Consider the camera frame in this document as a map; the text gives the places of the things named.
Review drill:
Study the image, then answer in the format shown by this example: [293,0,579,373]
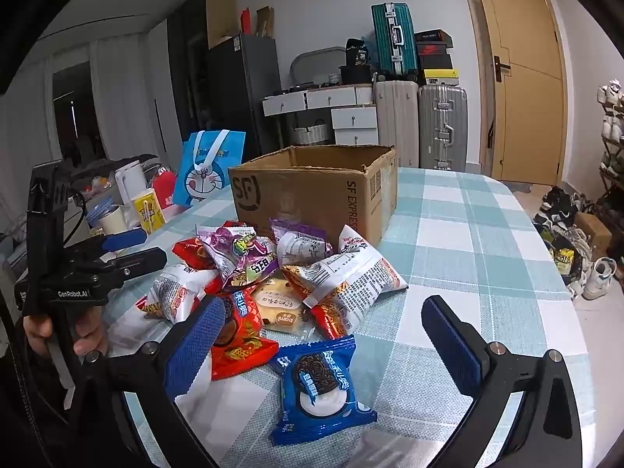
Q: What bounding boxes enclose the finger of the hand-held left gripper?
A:
[85,229,148,254]
[105,248,167,278]

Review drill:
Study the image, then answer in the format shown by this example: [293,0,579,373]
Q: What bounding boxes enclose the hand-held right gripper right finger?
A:
[420,295,584,468]

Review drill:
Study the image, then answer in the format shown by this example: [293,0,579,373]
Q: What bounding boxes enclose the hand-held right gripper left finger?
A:
[65,295,228,468]

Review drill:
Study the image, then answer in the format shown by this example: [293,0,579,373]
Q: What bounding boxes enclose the red cookie packet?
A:
[209,292,280,381]

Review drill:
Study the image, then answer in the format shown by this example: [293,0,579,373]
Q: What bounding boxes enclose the beige cake packet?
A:
[251,278,317,337]

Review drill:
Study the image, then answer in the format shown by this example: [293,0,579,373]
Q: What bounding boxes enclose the large red white snack packet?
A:
[280,251,408,340]

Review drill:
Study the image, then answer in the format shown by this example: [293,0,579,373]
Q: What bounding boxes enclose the blue cookie packet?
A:
[269,335,378,446]

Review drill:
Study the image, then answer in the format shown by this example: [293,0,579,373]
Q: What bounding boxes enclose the white purple-edged snack packet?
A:
[269,218,333,274]

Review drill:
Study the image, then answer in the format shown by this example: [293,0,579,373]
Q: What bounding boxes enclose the person's left forearm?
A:
[0,297,66,468]

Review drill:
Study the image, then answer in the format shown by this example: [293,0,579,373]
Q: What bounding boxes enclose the person's left hand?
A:
[23,309,109,358]

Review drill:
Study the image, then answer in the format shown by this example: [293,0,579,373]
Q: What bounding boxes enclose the yellow carton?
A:
[131,188,164,235]

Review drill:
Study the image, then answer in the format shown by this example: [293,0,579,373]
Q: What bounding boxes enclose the blue bowl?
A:
[85,195,117,220]

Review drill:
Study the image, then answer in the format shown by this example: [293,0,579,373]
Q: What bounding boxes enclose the white kettle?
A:
[114,160,148,206]

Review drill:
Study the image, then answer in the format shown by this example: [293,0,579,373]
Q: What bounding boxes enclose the red canister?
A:
[151,166,177,206]

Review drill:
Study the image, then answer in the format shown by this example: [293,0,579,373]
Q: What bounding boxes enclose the dark cloth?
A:
[73,153,161,176]

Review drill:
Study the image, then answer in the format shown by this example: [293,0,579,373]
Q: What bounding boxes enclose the blue cartoon tote bag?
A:
[174,129,245,208]

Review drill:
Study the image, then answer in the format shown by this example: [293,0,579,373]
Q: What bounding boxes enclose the white curtain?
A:
[0,53,55,171]
[90,34,169,161]

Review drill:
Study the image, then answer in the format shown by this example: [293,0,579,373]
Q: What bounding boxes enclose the pile of shoes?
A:
[533,185,619,301]

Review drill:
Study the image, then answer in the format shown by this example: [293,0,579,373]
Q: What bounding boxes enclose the small brown cardboard box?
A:
[575,212,613,260]

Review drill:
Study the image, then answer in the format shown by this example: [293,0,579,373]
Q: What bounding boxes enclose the tall black wardrobe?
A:
[167,0,239,157]

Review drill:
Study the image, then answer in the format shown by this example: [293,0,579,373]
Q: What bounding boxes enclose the dark grey fridge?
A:
[207,33,284,157]

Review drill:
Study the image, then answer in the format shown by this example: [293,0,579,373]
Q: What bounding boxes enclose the woven basket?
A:
[291,119,331,144]

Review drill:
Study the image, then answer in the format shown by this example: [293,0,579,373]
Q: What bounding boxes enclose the silver suitcase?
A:
[418,84,469,171]

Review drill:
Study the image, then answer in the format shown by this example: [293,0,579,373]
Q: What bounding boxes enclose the beige suitcase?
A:
[373,80,421,169]

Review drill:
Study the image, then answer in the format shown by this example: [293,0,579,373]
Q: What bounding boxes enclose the white drawer dresser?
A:
[262,85,380,146]

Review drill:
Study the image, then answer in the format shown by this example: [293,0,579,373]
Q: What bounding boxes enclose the wooden door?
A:
[468,0,569,186]

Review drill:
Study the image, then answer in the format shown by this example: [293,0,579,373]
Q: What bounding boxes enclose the oval grey mirror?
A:
[290,47,347,89]

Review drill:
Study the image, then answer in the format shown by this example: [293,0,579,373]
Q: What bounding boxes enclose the shoe rack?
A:
[597,78,624,206]

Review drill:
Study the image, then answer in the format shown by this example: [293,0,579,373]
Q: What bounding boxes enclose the folded brown cardboard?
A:
[256,6,275,37]

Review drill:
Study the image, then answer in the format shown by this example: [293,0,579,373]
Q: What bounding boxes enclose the yellow black shoe box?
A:
[423,68,460,86]

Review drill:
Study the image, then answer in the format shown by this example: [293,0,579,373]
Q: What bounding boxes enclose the rows of sneakers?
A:
[597,80,624,179]

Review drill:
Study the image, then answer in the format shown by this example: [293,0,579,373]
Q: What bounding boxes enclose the black square box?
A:
[339,64,376,85]

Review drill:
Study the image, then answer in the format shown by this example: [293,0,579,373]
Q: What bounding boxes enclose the black labelled bag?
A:
[345,37,374,66]

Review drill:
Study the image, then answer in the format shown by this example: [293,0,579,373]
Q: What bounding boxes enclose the teal suitcase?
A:
[370,2,419,81]

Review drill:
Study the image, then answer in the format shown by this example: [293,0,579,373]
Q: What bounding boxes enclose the black cable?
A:
[72,189,92,235]

